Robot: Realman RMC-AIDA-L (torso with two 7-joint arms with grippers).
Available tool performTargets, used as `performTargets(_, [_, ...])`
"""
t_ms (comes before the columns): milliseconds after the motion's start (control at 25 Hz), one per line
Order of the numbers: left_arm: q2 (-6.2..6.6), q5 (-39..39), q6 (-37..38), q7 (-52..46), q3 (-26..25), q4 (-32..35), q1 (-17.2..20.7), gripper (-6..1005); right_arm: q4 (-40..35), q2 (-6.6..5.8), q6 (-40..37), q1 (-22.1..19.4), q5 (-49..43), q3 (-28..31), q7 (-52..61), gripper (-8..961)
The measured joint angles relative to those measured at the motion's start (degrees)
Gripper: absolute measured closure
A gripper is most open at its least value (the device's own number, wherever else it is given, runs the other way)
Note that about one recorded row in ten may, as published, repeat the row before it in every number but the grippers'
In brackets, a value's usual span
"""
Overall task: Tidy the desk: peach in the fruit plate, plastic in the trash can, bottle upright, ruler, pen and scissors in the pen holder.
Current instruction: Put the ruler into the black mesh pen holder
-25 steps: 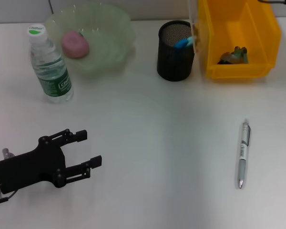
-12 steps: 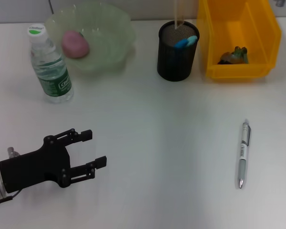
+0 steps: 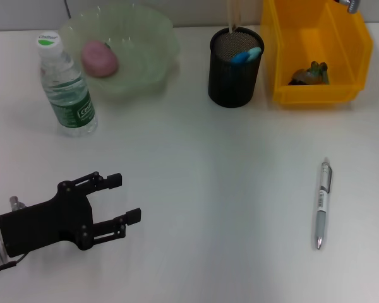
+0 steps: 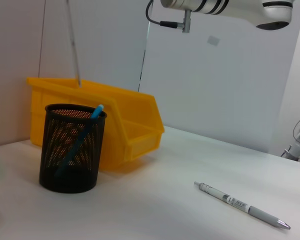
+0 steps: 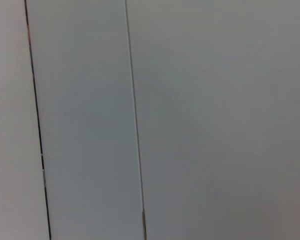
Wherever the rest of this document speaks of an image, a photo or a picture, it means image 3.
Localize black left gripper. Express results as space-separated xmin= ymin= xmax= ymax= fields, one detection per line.
xmin=0 ymin=171 xmax=142 ymax=257

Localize clear green-label water bottle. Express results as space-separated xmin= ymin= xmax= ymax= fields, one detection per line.
xmin=36 ymin=30 xmax=99 ymax=138

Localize pink toy peach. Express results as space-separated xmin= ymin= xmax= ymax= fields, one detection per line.
xmin=81 ymin=39 xmax=119 ymax=79

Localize blue capped scissors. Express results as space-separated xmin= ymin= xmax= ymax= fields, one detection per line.
xmin=229 ymin=46 xmax=262 ymax=66

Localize grey click pen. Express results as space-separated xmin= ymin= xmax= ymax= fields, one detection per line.
xmin=314 ymin=157 xmax=334 ymax=251

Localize clear plastic ruler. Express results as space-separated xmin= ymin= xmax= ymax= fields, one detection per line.
xmin=226 ymin=0 xmax=243 ymax=34

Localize green plastic wrapper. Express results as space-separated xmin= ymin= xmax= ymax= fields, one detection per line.
xmin=287 ymin=61 xmax=331 ymax=86

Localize translucent green fruit plate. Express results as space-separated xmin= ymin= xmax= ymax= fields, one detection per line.
xmin=58 ymin=3 xmax=183 ymax=101

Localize black mesh pen holder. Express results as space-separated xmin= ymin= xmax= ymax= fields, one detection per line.
xmin=207 ymin=27 xmax=265 ymax=109

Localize yellow plastic bin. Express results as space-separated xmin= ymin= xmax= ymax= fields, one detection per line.
xmin=260 ymin=0 xmax=374 ymax=110

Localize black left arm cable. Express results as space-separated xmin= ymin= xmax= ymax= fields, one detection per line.
xmin=0 ymin=252 xmax=29 ymax=273

